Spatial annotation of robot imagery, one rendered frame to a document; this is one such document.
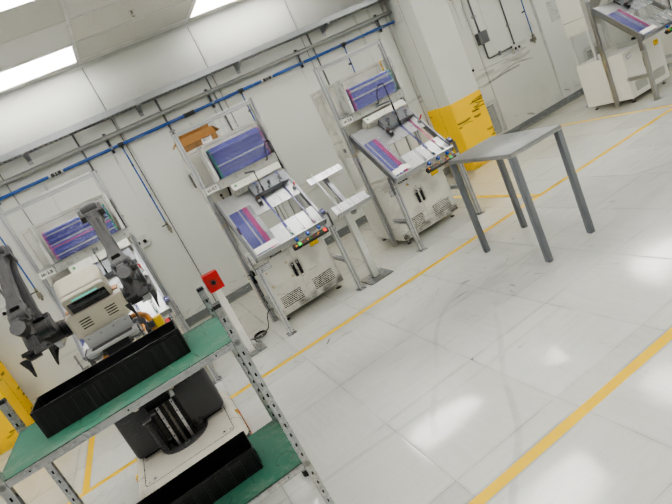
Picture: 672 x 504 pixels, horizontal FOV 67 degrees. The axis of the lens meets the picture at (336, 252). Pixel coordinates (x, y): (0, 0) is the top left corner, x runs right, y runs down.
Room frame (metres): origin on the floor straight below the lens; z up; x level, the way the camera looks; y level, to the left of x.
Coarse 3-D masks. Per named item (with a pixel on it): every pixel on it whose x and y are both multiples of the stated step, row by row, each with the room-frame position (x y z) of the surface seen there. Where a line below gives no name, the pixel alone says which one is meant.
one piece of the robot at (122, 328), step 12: (108, 324) 2.37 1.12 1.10; (120, 324) 2.38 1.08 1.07; (132, 324) 2.39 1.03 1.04; (96, 336) 2.34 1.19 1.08; (108, 336) 2.36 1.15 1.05; (120, 336) 2.29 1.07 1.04; (132, 336) 2.32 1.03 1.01; (96, 348) 2.29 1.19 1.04; (108, 348) 2.36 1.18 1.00; (120, 348) 2.37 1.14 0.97; (96, 360) 2.34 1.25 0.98
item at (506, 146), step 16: (544, 128) 3.36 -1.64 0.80; (560, 128) 3.26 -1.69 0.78; (480, 144) 3.83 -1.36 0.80; (496, 144) 3.57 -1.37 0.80; (512, 144) 3.35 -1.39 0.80; (528, 144) 3.18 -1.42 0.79; (560, 144) 3.26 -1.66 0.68; (464, 160) 3.60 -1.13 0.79; (480, 160) 3.43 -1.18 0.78; (496, 160) 3.91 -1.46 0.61; (512, 160) 3.13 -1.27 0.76; (576, 176) 3.26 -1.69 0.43; (464, 192) 3.77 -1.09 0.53; (512, 192) 3.89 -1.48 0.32; (528, 192) 3.14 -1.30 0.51; (576, 192) 3.26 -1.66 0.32; (528, 208) 3.15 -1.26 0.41; (592, 224) 3.26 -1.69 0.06; (480, 240) 3.79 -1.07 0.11; (544, 240) 3.14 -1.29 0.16; (544, 256) 3.16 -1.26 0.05
